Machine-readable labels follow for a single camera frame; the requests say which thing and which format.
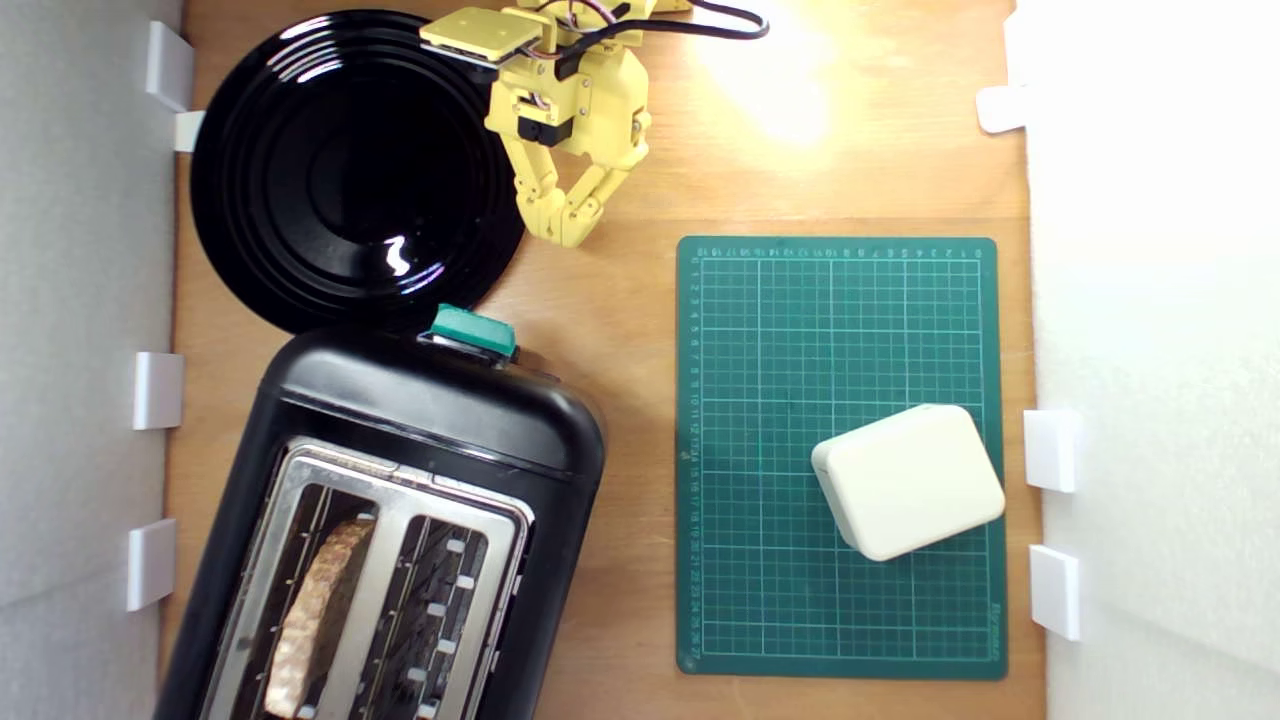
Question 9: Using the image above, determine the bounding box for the green toaster lever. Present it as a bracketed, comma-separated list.
[430, 305, 518, 363]

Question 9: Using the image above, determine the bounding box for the black two-slot toaster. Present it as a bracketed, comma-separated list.
[155, 325, 608, 720]

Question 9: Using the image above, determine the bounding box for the black plate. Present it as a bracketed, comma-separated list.
[190, 10, 528, 336]

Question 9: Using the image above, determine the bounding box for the green cutting mat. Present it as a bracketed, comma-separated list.
[676, 236, 1009, 681]

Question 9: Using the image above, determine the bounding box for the white block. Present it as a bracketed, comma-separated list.
[811, 404, 1006, 563]

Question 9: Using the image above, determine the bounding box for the brown bread slice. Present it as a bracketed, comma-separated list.
[265, 515, 378, 719]

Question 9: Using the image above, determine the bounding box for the yellow gripper camera box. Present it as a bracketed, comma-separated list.
[419, 7, 543, 69]

